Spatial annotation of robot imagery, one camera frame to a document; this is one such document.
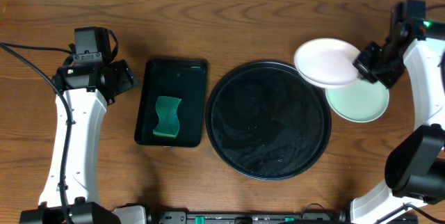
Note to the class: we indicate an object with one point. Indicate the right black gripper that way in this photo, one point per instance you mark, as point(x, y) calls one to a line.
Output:
point(362, 64)

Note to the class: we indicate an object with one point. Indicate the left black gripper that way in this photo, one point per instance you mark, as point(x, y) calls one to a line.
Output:
point(123, 75)

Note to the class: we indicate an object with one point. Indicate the pale green plate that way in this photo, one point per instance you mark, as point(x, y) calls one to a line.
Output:
point(361, 102)

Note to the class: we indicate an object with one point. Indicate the green wavy sponge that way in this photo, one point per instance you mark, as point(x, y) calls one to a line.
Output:
point(166, 109)

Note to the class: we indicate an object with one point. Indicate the white plate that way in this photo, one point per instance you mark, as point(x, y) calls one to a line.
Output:
point(327, 62)

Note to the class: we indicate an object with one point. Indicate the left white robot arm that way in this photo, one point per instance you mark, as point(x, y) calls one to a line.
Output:
point(84, 89)

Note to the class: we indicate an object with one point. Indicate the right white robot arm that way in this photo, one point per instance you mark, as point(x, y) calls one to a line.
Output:
point(414, 173)

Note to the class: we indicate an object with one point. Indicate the dark green rectangular tray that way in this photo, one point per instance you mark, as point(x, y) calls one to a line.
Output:
point(183, 79)

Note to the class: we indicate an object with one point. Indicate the round black tray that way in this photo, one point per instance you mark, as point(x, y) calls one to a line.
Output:
point(266, 122)

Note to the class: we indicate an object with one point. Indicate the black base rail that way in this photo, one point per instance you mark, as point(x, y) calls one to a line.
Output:
point(243, 218)

